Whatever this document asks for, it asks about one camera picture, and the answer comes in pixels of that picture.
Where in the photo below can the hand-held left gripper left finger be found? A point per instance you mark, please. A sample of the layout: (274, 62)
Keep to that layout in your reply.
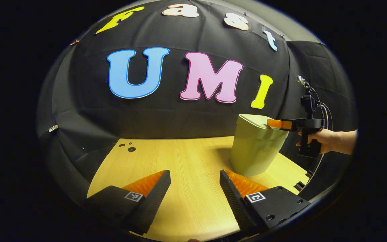
(153, 201)

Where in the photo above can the wooden desktop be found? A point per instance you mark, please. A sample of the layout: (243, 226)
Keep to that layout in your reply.
(186, 168)

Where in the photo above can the pale green garbage bin lid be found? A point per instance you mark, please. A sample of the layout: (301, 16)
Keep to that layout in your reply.
(252, 121)

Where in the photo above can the reddish cloth clip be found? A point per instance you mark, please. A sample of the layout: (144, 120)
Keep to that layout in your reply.
(74, 42)

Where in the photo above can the black backdrop cloth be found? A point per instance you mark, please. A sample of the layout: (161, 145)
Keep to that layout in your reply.
(193, 111)

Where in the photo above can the black table clamp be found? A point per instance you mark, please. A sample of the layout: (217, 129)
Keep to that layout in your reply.
(299, 185)
(309, 173)

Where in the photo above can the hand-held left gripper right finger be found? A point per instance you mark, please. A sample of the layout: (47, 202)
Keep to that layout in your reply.
(233, 201)

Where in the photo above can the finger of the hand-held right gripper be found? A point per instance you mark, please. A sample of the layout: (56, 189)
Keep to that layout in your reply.
(279, 124)

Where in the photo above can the pale green desktop garbage bin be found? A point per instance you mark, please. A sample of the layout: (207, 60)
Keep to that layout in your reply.
(254, 154)

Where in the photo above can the white cloth clip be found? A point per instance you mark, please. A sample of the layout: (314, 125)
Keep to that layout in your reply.
(53, 128)

